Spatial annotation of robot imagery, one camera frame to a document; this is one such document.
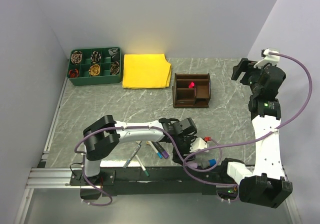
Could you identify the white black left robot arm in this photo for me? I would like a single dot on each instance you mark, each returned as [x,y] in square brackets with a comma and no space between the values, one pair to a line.
[101,137]

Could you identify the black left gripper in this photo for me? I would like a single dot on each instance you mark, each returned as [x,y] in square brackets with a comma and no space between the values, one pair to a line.
[190,139]

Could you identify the yellow brown rolled tie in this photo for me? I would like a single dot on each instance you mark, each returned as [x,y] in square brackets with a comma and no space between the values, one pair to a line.
[94,70]

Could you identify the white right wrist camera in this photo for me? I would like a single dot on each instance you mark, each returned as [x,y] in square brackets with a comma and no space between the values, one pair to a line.
[270,56]

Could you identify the purple capped marker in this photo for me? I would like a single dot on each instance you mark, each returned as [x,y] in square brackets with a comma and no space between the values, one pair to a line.
[162,151]

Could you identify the pink brown rolled tie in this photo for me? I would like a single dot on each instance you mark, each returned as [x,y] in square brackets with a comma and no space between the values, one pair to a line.
[76,57]

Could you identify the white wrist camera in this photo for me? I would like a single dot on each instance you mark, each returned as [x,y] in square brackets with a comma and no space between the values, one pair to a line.
[270,56]
[201,144]

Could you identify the white green capped pen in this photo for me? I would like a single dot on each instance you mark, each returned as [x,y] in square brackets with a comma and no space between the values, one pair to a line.
[142,166]

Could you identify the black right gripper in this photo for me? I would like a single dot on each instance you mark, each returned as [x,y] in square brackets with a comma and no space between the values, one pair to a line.
[244,65]

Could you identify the pink highlighter marker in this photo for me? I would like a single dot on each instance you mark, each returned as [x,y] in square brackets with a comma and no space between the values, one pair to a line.
[191,85]

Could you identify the black patterned rolled tie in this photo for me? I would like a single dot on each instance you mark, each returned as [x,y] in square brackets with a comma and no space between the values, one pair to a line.
[95,57]

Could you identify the red black rolled tie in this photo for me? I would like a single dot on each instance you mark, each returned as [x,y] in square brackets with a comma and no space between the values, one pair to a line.
[73,73]

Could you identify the brown wooden desk organizer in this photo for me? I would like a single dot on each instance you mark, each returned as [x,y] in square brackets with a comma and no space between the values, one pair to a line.
[198,97]

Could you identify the green compartment tray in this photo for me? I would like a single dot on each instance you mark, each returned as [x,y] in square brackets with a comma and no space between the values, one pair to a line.
[104,77]

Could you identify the clear blue ballpoint pen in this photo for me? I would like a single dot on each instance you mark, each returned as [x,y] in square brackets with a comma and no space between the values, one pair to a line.
[132,156]

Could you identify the grey rolled tie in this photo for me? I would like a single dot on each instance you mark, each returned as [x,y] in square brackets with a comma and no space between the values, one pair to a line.
[114,54]

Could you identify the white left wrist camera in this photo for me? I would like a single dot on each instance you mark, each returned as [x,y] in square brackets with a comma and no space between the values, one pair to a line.
[201,144]

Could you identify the blue capped marker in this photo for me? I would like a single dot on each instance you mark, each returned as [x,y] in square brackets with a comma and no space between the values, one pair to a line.
[155,149]

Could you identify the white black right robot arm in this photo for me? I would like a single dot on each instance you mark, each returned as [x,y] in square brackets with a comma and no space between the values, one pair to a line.
[266,184]

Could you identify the yellow folded cloth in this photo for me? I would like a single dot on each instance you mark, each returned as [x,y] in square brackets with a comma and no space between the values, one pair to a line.
[146,71]

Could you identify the brown dotted rolled tie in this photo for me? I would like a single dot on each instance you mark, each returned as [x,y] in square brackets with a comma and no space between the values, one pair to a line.
[115,68]

